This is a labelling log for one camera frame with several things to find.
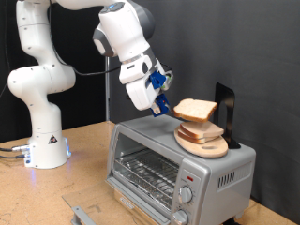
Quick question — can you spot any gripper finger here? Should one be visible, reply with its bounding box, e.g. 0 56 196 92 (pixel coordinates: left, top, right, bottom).
149 104 162 117

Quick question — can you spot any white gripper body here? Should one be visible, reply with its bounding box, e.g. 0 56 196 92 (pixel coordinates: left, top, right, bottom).
125 59 167 112

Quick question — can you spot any metal spatula with blue block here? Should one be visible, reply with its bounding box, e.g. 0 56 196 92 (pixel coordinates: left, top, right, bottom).
152 93 192 123

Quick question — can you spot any white bread slice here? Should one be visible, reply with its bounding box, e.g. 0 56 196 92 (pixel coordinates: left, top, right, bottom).
172 97 218 123

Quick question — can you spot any glass oven door with handle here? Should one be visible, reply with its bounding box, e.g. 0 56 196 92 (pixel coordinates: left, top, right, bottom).
61 179 164 225

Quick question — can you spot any silver toaster oven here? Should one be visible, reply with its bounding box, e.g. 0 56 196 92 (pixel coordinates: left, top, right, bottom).
106 112 257 225

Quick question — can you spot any silver knob at oven bottom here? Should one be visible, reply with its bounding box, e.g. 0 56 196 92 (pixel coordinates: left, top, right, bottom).
171 209 189 225

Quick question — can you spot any vertical metal pole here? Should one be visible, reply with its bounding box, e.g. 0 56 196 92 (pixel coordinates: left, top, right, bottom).
104 55 112 122

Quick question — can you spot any black fabric backdrop curtain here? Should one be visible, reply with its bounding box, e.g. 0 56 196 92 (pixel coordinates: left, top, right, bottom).
0 0 108 143

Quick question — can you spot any oval wooden cutting board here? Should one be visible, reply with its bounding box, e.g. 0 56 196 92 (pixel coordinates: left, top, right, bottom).
173 126 230 158

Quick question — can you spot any black metal bookend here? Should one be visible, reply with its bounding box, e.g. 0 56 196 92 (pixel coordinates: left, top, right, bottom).
213 82 242 150

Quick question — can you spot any silver knob below red light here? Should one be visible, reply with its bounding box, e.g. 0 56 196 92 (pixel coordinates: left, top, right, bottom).
177 186 193 204

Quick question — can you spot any grey fabric backdrop curtain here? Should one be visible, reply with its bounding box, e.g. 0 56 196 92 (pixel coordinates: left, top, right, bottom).
110 0 300 225

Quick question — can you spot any silver wrist camera blue mount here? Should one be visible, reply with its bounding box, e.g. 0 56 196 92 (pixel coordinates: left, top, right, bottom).
148 69 174 92

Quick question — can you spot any black camera cable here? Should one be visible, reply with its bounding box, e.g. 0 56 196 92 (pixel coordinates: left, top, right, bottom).
46 0 173 78

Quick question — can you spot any metal wire oven rack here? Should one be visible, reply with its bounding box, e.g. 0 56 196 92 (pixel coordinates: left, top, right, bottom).
113 147 180 211

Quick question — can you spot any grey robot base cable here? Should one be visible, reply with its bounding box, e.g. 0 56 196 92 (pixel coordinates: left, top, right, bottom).
0 153 26 160
0 144 31 154

